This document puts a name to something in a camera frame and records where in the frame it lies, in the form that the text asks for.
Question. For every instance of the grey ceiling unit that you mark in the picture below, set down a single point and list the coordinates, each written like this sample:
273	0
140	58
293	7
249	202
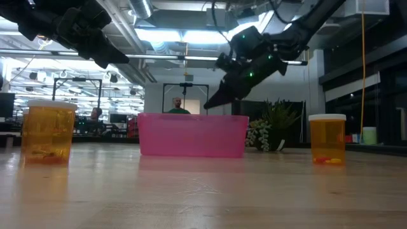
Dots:
217	20

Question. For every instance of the small red box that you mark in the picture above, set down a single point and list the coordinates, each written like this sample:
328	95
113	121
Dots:
348	139

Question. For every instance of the black frame stand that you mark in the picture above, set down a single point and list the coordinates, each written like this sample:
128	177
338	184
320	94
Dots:
78	79
185	84

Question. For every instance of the trailing bead succulent plant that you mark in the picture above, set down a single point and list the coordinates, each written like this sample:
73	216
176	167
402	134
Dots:
259	132

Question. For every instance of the spiky green potted plant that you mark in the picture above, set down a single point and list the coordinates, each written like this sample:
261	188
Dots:
280	117

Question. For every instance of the medium amber pill bottle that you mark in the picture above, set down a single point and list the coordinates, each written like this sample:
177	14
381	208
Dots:
327	140

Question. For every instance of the person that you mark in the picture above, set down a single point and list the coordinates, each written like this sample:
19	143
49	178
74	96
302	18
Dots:
96	122
178	110

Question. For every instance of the pink plastic basket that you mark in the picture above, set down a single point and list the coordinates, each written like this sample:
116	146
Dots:
192	136

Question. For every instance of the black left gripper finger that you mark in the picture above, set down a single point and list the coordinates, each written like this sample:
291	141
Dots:
101	54

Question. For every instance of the black monitor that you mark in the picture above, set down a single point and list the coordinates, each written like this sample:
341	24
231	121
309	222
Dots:
7	105

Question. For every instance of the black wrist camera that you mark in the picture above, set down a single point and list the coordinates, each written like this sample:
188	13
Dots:
225	62

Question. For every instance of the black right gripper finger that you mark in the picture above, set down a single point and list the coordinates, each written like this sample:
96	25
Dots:
219	99

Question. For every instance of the pale green cup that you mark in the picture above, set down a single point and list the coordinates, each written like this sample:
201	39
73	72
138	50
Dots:
369	136

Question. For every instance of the silver ceiling duct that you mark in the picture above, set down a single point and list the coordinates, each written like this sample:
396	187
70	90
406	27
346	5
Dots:
140	8

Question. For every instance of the small amber pill bottle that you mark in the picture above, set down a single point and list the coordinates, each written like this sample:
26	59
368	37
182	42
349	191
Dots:
24	127

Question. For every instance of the large amber pill bottle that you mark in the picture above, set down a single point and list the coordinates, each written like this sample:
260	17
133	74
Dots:
47	133

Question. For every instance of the long ceiling light bar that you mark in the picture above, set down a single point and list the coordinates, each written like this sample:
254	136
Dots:
165	57

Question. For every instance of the red cabinet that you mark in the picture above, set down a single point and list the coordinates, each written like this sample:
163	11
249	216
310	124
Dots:
133	128

